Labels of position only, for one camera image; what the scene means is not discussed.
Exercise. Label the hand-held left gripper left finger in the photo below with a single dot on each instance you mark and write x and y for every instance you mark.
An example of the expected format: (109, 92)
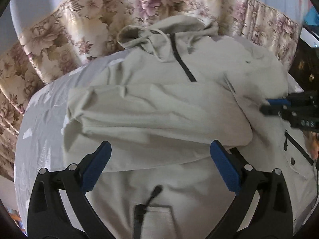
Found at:
(97, 165)

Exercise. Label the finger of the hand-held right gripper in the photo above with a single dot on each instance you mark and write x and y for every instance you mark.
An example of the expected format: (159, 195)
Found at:
(273, 110)
(276, 101)

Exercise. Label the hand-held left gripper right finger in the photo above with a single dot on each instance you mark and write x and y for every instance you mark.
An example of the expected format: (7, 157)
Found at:
(224, 166)

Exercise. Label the beige hooded jacket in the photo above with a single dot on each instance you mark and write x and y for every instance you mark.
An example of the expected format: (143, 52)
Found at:
(159, 114)

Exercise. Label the person's right hand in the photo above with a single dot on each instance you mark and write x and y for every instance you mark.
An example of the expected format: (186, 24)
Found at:
(314, 145)

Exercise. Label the dark wooden furniture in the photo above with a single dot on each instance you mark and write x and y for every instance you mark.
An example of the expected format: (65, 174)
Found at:
(305, 67)

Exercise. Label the grey bear print bed sheet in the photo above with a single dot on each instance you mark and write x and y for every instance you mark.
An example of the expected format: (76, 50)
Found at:
(42, 129)

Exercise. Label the white appliance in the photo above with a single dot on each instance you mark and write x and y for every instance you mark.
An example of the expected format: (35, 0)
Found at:
(310, 36)

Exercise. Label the blue object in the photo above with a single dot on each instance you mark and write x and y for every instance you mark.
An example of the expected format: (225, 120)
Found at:
(312, 15)

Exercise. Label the floral satin curtain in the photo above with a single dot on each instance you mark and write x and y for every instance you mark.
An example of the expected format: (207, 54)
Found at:
(74, 29)

